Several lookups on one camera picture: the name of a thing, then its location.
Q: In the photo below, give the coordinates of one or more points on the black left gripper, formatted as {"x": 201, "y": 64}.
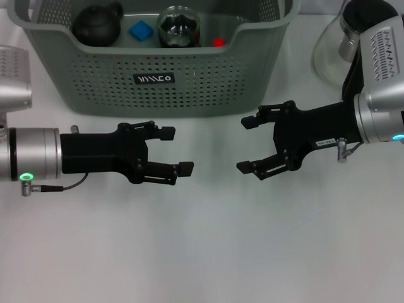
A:
{"x": 101, "y": 151}

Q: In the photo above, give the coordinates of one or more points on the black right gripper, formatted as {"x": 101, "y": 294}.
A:
{"x": 309, "y": 132}

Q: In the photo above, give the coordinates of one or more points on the large orange-red brick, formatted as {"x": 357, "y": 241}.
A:
{"x": 218, "y": 42}

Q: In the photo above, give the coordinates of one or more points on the blue four-stud brick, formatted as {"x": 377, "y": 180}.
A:
{"x": 141, "y": 30}

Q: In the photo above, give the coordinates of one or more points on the glass teacup with black base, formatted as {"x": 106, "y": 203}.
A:
{"x": 178, "y": 28}

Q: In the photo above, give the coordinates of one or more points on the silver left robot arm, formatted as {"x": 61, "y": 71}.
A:
{"x": 31, "y": 151}

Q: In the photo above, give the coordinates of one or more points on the grey perforated storage bin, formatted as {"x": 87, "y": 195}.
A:
{"x": 189, "y": 91}

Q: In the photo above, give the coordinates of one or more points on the dark clay teapot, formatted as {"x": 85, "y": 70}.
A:
{"x": 94, "y": 26}

